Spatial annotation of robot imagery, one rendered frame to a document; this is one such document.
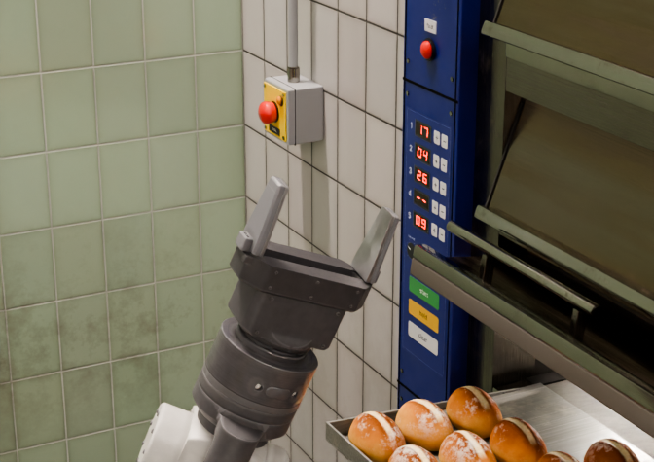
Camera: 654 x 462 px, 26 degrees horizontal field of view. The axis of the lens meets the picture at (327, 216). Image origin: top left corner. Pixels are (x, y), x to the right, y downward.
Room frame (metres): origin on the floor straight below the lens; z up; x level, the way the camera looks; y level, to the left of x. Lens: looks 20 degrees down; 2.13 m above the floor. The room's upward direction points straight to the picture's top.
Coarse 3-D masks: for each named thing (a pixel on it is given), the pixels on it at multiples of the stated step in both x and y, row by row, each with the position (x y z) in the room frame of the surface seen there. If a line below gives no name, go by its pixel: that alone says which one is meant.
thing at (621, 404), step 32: (480, 256) 1.86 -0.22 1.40; (448, 288) 1.72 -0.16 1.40; (512, 288) 1.73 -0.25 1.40; (544, 288) 1.75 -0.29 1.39; (576, 288) 1.77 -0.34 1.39; (480, 320) 1.65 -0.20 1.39; (608, 320) 1.65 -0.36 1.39; (640, 320) 1.67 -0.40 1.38; (544, 352) 1.53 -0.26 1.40; (608, 352) 1.53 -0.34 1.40; (640, 352) 1.54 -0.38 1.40; (576, 384) 1.47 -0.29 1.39; (608, 384) 1.43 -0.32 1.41; (640, 416) 1.37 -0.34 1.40
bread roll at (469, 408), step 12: (456, 396) 1.76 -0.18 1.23; (468, 396) 1.75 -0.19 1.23; (480, 396) 1.74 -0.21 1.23; (456, 408) 1.75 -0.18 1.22; (468, 408) 1.73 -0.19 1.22; (480, 408) 1.73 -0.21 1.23; (492, 408) 1.73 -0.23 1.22; (456, 420) 1.74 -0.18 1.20; (468, 420) 1.72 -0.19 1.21; (480, 420) 1.72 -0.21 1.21; (492, 420) 1.72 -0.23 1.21; (480, 432) 1.71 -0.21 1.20
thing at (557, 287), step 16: (448, 224) 1.82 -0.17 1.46; (464, 240) 1.78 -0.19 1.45; (480, 240) 1.75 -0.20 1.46; (496, 256) 1.71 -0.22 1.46; (512, 256) 1.69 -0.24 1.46; (480, 272) 1.73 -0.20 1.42; (528, 272) 1.64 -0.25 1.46; (560, 288) 1.59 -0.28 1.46; (576, 304) 1.55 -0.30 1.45; (592, 304) 1.53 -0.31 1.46; (576, 320) 1.55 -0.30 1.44; (576, 336) 1.55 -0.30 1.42
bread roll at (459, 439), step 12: (456, 432) 1.64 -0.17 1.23; (468, 432) 1.64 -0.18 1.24; (444, 444) 1.64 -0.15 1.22; (456, 444) 1.62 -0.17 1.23; (468, 444) 1.61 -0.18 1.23; (480, 444) 1.61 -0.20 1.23; (444, 456) 1.62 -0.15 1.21; (456, 456) 1.61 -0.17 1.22; (468, 456) 1.60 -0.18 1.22; (480, 456) 1.60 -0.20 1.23; (492, 456) 1.61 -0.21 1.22
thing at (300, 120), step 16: (272, 80) 2.41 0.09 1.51; (304, 80) 2.41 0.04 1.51; (272, 96) 2.39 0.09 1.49; (288, 96) 2.35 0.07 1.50; (304, 96) 2.36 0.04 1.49; (320, 96) 2.37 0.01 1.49; (288, 112) 2.35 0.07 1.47; (304, 112) 2.36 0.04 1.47; (320, 112) 2.37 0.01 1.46; (272, 128) 2.39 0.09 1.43; (288, 128) 2.35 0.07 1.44; (304, 128) 2.36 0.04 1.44; (320, 128) 2.37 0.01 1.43; (288, 144) 2.35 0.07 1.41
